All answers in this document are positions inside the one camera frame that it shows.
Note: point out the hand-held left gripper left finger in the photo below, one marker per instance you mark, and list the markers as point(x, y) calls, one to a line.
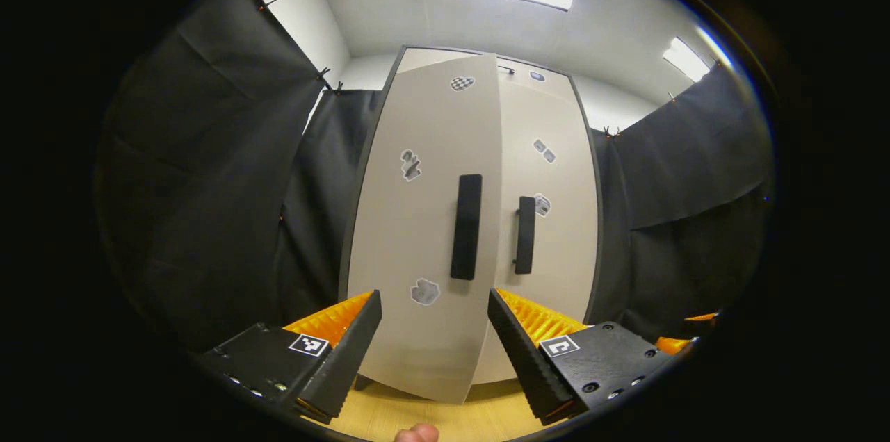
point(348, 355)

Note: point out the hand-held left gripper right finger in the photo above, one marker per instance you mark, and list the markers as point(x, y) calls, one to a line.
point(525, 355)

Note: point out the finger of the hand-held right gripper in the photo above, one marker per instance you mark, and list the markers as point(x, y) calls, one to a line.
point(701, 317)
point(673, 345)

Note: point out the white cabinet door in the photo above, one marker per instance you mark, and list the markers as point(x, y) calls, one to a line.
point(563, 254)
point(417, 233)

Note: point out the white shoe cabinet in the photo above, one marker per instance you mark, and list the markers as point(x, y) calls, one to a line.
point(556, 74)

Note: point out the small ceiling light panel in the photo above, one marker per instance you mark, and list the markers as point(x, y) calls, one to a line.
point(685, 58)

